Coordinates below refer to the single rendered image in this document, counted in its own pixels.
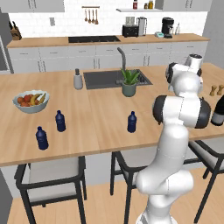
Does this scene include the blue plastic bottle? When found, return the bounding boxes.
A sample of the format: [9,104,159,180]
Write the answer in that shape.
[35,125,50,151]
[127,110,137,134]
[55,109,67,133]

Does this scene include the green potted plant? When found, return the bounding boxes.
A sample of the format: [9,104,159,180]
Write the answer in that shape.
[120,67,141,98]

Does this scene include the dark grey sink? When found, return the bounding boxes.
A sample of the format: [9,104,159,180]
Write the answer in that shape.
[83,68,153,91]

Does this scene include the grey soap dispenser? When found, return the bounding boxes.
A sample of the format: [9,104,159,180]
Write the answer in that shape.
[73,68,84,91]

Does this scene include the black chair grey seat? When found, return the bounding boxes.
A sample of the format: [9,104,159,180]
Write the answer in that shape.
[14,156,88,224]
[183,136,224,224]
[109,145,165,224]

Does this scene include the dark grey tap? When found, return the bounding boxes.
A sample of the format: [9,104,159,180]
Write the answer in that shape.
[116,46,128,86]

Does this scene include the grey base cupboards run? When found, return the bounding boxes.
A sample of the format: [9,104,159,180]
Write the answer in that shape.
[7,40,210,74]

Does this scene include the black hob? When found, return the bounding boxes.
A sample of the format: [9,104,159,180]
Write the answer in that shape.
[67,35,122,45]

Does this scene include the yellow banana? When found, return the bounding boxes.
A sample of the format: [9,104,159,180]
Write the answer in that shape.
[30,93,47,106]

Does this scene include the pale blue fruit bowl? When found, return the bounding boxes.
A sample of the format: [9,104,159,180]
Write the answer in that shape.
[12,89,51,115]

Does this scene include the black toaster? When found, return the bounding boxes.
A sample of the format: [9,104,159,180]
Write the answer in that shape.
[122,24,140,39]

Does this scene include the red fruits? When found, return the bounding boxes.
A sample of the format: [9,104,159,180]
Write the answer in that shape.
[17,94,34,108]

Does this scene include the black coffee machine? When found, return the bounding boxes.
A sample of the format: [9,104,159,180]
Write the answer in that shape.
[161,17,176,39]

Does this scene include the wooden knife block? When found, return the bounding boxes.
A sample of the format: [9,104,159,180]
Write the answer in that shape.
[8,20,23,41]

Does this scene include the grey tall appliance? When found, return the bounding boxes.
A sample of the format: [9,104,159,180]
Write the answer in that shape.
[0,10,15,74]

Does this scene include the grey double wall socket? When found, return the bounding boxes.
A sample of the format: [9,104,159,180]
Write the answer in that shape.
[125,16,136,26]

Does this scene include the white wall shelf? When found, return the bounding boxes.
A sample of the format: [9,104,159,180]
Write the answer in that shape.
[115,7,164,13]

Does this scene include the grey wall cupboards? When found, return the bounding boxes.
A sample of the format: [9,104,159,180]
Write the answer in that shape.
[0,0,66,14]
[154,0,214,12]

